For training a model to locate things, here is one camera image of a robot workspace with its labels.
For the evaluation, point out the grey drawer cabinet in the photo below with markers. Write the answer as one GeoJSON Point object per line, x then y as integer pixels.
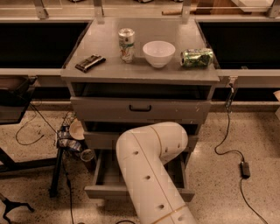
{"type": "Point", "coordinates": [102, 39]}

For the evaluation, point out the small bowl on floor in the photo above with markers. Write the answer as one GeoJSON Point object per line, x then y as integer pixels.
{"type": "Point", "coordinates": [76, 130]}

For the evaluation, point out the black power adapter with cable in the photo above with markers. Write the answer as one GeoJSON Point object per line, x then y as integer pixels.
{"type": "Point", "coordinates": [244, 165]}

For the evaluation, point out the cup on floor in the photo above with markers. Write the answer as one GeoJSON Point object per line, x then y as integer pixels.
{"type": "Point", "coordinates": [88, 159]}

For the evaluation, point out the grey bottom drawer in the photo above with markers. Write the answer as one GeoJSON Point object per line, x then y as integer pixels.
{"type": "Point", "coordinates": [108, 183]}

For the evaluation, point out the upright white soda can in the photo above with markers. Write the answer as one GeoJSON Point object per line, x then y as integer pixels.
{"type": "Point", "coordinates": [126, 44]}

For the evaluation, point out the grey top drawer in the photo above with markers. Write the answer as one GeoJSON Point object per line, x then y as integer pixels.
{"type": "Point", "coordinates": [142, 103]}

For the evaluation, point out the dark bin at left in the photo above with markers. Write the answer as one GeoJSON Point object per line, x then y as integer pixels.
{"type": "Point", "coordinates": [15, 97]}

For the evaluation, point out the white bowl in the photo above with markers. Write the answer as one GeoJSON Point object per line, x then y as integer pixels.
{"type": "Point", "coordinates": [158, 53]}

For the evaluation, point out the green soda can lying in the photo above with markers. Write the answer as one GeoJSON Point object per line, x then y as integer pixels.
{"type": "Point", "coordinates": [202, 57]}

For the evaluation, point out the black snack bar packet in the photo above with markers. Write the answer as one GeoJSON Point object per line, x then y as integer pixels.
{"type": "Point", "coordinates": [90, 62]}

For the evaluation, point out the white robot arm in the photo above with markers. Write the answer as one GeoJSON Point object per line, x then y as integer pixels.
{"type": "Point", "coordinates": [141, 154]}

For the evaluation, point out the black tripod foot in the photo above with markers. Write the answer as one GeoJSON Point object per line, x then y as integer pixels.
{"type": "Point", "coordinates": [10, 205]}

